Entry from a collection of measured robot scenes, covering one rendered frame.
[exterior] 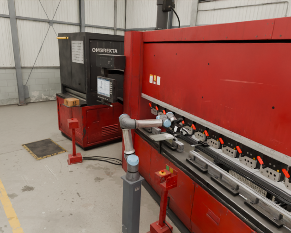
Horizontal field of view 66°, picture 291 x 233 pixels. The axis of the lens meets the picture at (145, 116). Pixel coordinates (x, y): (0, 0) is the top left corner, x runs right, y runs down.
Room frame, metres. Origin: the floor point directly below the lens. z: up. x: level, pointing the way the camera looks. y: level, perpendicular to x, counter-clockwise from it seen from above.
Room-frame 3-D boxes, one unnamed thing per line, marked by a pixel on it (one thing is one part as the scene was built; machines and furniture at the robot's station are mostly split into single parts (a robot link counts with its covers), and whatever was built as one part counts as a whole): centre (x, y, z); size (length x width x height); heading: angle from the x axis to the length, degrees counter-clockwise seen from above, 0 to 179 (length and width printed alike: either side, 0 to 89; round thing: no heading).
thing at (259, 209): (1.47, -0.94, 0.89); 0.30 x 0.05 x 0.03; 27
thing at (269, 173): (1.52, -0.98, 1.26); 0.15 x 0.09 x 0.17; 27
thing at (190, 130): (2.41, -0.52, 1.26); 0.15 x 0.09 x 0.17; 27
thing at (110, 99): (3.57, 0.63, 1.42); 0.45 x 0.12 x 0.36; 44
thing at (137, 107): (3.69, -0.05, 1.15); 0.85 x 0.25 x 2.30; 117
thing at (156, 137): (2.67, -0.21, 1.00); 0.26 x 0.18 x 0.01; 117
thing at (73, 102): (4.12, 1.41, 1.04); 0.30 x 0.26 x 0.12; 42
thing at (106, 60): (3.67, 0.60, 1.53); 0.51 x 0.25 x 0.85; 44
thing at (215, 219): (1.76, -0.68, 0.59); 0.15 x 0.02 x 0.07; 27
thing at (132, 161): (2.06, 0.11, 0.94); 0.13 x 0.12 x 0.14; 15
